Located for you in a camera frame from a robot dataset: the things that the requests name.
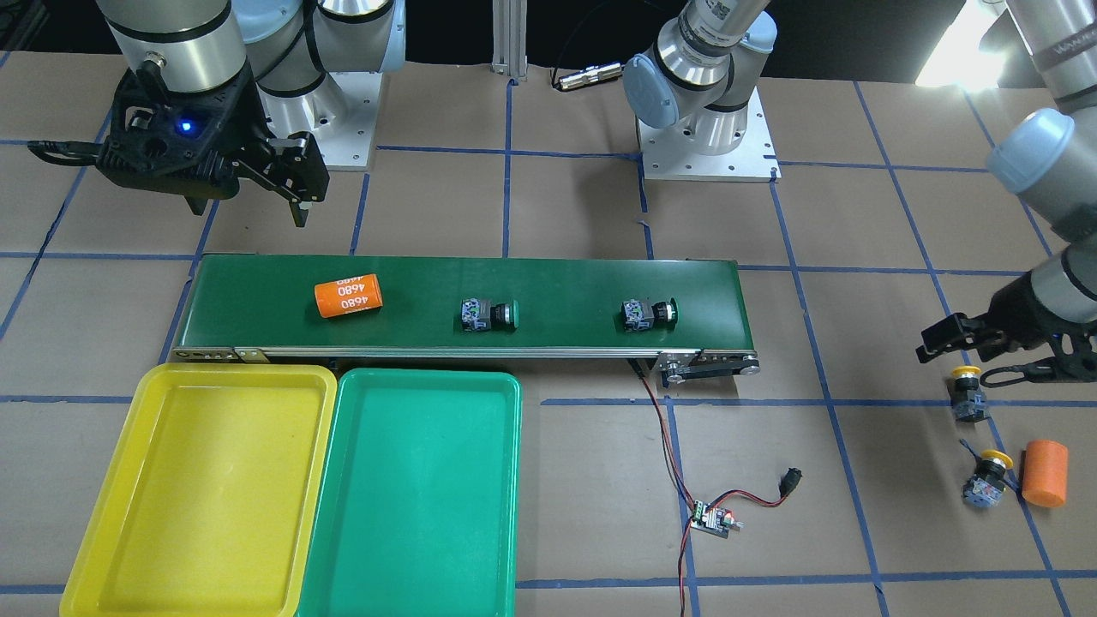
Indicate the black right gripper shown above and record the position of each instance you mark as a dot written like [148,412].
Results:
[242,116]

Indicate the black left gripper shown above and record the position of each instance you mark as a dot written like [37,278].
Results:
[1022,314]

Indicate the yellow push button switch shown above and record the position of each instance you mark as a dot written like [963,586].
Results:
[967,399]

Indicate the green push button switch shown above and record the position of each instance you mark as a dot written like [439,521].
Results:
[478,314]

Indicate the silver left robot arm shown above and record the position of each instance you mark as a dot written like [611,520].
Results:
[709,58]

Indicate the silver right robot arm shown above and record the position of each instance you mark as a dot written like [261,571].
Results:
[195,46]

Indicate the green conveyor belt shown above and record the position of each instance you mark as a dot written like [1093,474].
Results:
[261,308]

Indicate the orange foam cylinder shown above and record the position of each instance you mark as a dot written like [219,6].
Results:
[1044,473]

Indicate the black barrel plug connector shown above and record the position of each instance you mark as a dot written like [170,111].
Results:
[789,482]

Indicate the yellow plastic tray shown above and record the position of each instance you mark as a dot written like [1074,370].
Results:
[209,501]

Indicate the green plastic tray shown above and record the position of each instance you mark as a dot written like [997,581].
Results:
[417,515]

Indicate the small motor controller board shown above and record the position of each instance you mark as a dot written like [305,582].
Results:
[713,520]

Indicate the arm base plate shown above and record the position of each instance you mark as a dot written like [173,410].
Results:
[339,110]
[712,146]

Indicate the aluminium frame post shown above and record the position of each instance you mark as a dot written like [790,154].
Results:
[508,38]

